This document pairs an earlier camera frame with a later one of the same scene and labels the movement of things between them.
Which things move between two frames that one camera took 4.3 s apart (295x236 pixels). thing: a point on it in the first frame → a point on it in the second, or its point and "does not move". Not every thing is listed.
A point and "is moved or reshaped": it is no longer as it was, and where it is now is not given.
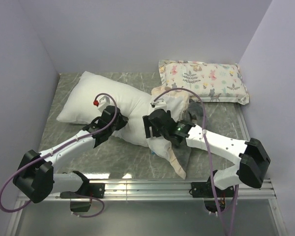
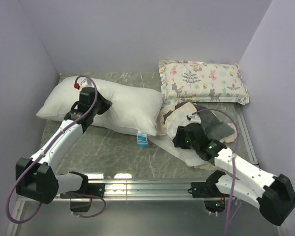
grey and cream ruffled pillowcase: x=176 y=100 is moved or reshaped
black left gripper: x=124 y=120 → x=106 y=103
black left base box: x=79 y=206 does not move
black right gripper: x=147 y=124 → x=180 y=133
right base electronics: x=211 y=205 does not move
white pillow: x=80 y=107 is moved or reshaped
